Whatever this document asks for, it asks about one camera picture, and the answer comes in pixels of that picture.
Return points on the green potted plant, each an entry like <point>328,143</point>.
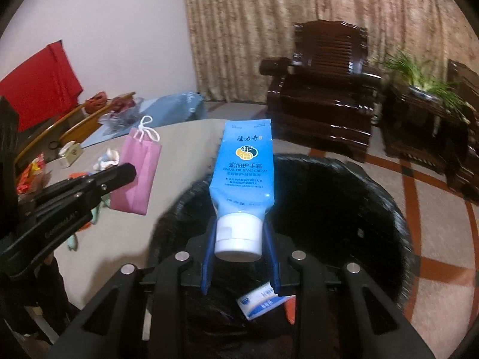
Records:
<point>419,74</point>

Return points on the orange wrapper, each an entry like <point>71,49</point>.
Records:
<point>290,308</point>

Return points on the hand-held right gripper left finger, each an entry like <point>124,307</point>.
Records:
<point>207,269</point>

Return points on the white tissue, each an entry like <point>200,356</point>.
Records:
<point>106,160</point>

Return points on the dark wooden side table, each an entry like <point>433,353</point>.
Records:
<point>419,131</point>

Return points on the dark wooden armchair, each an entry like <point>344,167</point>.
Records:
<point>322,101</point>
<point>466,138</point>

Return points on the small beige box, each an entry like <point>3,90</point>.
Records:
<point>69,155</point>

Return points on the blue hand cream tube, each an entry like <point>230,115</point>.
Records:
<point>241,172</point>

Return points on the white and blue packet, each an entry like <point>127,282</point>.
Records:
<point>258,301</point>

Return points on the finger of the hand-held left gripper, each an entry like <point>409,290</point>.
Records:
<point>119,175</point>

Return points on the blue tablecloth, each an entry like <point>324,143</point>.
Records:
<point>172,110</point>

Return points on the colourful snack wrappers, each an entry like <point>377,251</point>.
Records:
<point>32,175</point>

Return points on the red cloth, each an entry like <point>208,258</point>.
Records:
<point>37,89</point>

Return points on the pink face mask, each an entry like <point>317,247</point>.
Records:
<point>140,172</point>

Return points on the black trash bin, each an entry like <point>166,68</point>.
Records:
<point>336,213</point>

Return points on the orange basket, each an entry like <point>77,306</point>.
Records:
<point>95,103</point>

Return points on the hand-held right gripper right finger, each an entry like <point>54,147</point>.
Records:
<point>273,269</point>

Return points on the beige patterned curtain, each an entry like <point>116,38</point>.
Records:
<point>299,0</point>

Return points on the light wooden bench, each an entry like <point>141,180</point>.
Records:
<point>41,134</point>

